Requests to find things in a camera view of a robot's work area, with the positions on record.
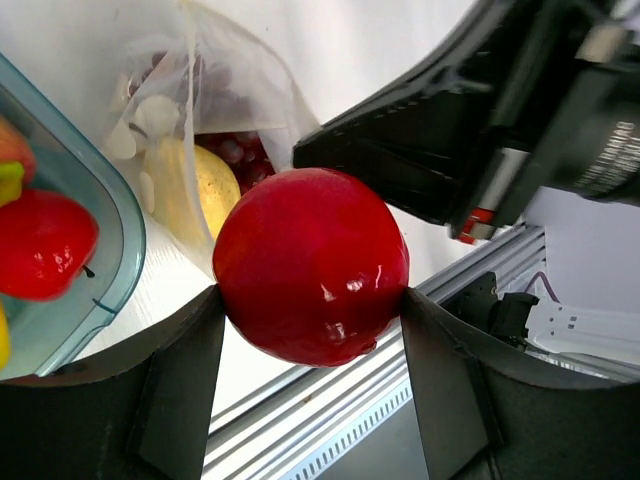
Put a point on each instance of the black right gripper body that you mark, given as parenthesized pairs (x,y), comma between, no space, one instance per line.
(564,112)

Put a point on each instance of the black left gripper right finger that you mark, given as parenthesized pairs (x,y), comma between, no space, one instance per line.
(488,411)

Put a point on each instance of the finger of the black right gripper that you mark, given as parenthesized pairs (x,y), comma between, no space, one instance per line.
(423,142)

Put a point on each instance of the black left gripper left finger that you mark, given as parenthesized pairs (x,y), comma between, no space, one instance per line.
(140,409)

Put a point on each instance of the large red apple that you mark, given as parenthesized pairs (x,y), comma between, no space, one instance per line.
(312,267)

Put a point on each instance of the dark red grape bunch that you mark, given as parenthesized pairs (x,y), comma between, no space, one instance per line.
(235,135)

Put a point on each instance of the clear dotted zip bag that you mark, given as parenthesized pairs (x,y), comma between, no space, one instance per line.
(185,28)

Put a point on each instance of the pale yellow pear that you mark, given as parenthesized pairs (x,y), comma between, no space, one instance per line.
(200,195)

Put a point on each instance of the teal plastic fruit basket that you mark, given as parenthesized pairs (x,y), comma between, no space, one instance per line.
(47,335)

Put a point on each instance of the bright red apple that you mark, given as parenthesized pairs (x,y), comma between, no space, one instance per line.
(47,239)

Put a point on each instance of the yellow banana bunch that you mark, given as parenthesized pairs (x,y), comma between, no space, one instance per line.
(12,174)

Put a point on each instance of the peach coloured fruit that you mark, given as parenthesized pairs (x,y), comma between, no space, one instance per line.
(14,148)

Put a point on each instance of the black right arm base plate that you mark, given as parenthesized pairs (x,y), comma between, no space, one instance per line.
(476,303)

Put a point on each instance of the aluminium table rail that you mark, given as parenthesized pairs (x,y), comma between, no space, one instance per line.
(299,423)

